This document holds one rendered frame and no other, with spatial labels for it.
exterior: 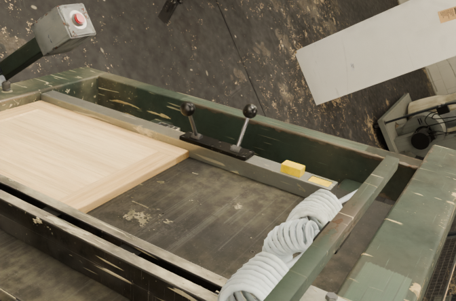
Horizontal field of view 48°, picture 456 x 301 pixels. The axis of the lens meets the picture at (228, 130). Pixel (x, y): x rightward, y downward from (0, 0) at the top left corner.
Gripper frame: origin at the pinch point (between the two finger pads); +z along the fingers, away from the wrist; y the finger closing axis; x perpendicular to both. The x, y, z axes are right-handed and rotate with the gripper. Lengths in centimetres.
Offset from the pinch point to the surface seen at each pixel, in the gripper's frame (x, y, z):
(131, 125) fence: -15.0, -14.4, 25.8
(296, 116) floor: -8, 298, 160
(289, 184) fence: -57, -15, 2
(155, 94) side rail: -5.6, 9.7, 31.5
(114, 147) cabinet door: -19.0, -25.2, 25.4
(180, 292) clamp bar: -58, -65, -5
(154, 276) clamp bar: -54, -64, -3
